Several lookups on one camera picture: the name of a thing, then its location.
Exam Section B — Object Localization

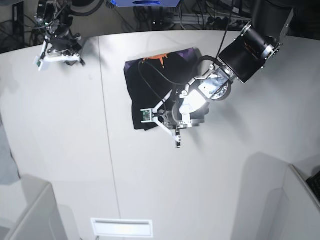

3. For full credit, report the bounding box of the black gripper body second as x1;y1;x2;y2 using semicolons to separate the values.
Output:
163;100;208;129

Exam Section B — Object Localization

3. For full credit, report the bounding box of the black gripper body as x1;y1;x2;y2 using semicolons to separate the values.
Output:
46;27;83;59

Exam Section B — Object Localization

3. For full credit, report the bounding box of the black T-shirt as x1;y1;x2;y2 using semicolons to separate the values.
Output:
124;48;201;131

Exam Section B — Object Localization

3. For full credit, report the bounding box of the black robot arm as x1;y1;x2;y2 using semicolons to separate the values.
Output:
35;0;104;66

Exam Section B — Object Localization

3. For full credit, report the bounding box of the blue box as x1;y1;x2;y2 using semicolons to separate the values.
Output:
111;0;180;8

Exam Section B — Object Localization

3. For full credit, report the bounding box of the white partition panel right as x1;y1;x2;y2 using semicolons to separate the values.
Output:
256;164;320;240

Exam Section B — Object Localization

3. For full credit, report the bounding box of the white partition panel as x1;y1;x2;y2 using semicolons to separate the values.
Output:
256;164;320;240
0;177;68;240

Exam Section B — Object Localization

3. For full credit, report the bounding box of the black keyboard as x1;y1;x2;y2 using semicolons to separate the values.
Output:
306;172;320;201

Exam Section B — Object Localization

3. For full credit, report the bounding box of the white partition panel left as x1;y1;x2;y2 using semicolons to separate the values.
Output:
0;177;68;240

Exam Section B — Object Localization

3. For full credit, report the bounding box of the black stand post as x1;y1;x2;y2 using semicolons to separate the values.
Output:
12;1;25;49

